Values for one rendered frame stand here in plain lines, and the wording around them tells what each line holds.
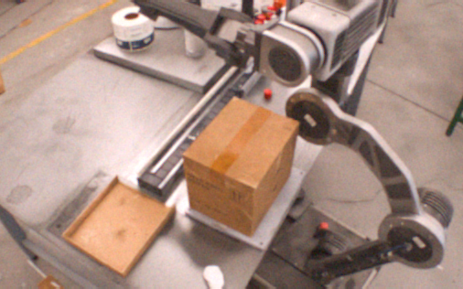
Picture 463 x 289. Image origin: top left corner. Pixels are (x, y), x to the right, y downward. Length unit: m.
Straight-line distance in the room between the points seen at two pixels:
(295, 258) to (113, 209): 0.92
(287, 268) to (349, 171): 0.97
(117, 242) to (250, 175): 0.52
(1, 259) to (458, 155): 3.10
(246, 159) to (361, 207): 1.47
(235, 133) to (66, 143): 0.78
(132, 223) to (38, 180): 0.44
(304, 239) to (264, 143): 0.91
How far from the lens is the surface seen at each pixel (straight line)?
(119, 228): 1.41
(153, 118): 1.74
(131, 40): 2.04
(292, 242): 2.02
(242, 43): 1.01
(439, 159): 3.03
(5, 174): 1.74
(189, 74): 1.87
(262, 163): 1.16
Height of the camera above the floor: 2.00
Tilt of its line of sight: 47 degrees down
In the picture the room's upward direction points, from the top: 1 degrees clockwise
